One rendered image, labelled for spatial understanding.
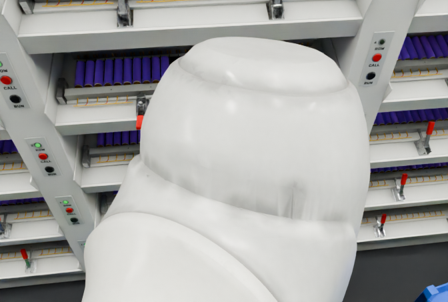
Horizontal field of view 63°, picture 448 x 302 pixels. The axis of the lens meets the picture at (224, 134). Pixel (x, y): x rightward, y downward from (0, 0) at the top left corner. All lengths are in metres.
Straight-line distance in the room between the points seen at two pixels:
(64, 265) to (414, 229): 1.16
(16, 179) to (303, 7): 0.77
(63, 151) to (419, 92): 0.80
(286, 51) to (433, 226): 1.35
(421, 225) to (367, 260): 0.22
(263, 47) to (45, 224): 1.05
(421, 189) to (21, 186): 1.12
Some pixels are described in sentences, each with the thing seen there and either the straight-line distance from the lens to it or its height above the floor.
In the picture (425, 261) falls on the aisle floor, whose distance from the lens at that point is 1.57.
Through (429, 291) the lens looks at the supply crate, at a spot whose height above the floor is 0.40.
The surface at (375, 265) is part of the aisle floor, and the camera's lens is 1.49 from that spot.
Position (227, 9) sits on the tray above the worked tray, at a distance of 0.70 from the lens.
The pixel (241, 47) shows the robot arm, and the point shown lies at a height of 1.15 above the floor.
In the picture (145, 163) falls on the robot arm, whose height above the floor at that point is 1.12.
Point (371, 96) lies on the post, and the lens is 0.85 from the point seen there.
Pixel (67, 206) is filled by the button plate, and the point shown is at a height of 0.47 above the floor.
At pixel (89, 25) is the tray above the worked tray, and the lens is 0.70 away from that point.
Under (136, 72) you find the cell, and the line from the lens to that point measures 0.83.
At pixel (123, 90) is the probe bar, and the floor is 0.78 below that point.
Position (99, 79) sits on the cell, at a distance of 0.83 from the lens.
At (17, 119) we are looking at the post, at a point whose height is 0.76.
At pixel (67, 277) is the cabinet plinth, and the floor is 0.03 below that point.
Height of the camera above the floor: 1.23
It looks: 43 degrees down
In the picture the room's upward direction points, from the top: straight up
